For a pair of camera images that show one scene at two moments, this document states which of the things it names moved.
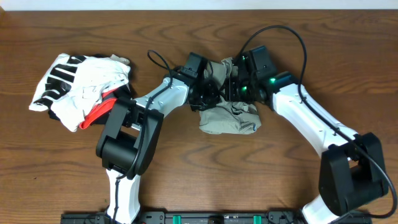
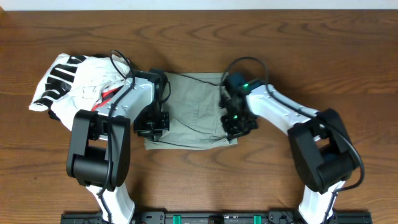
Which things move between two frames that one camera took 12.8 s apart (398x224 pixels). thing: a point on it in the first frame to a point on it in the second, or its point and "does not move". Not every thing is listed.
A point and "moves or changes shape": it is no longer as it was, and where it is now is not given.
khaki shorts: [229, 116] moves or changes shape
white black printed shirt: [68, 86] does not move
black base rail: [264, 218] does not move
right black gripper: [233, 83] to [231, 131]
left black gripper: [213, 98] to [153, 133]
